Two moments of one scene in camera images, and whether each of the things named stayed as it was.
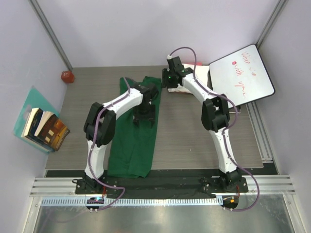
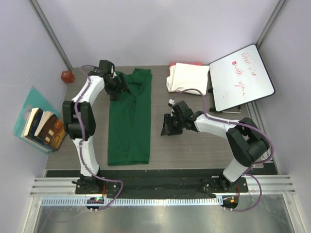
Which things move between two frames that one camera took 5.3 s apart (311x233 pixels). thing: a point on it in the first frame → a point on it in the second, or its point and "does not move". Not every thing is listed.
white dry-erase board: x=241 y=76 does not move
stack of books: x=45 y=129 does not move
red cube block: x=67 y=76 does not move
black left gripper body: x=144 y=111 → x=114 y=88
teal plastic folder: x=34 y=100 does not move
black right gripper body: x=167 y=80 → x=179 y=125
